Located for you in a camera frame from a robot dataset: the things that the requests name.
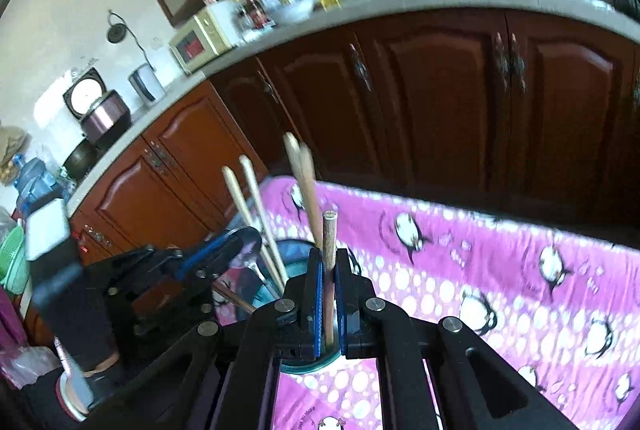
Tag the white electric kettle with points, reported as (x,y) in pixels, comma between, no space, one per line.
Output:
(145,83)

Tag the rice cooker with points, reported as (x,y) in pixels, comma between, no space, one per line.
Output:
(102,114)

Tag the pink penguin tablecloth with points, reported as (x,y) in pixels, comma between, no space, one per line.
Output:
(561,309)

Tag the white plastic spoon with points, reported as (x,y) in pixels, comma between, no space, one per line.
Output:
(73,387)

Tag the cream microwave oven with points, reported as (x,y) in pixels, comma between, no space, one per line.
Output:
(207,35)

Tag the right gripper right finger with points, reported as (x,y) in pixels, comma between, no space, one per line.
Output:
(352,291)

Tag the dark sauce bottle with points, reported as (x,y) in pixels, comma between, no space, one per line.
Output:
(257,14)

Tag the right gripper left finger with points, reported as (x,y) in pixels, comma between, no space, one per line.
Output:
(311,306)

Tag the white mixing bowl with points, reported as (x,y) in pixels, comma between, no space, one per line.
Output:
(294,13)

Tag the black pot on counter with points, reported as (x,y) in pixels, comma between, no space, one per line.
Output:
(81,160)

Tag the thin brown chopstick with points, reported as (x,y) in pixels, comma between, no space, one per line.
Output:
(233,298)

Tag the blue water jug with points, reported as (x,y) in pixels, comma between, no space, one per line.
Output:
(34,181)

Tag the dark wooden base cabinets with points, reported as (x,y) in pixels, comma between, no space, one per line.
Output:
(526,113)

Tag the gold fork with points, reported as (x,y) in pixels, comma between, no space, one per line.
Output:
(329,219)

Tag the grey stone countertop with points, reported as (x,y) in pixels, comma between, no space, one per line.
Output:
(593,12)

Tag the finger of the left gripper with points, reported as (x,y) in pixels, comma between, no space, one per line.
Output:
(213,258)

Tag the white bowl teal rim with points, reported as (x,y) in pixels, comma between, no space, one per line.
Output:
(284,332)

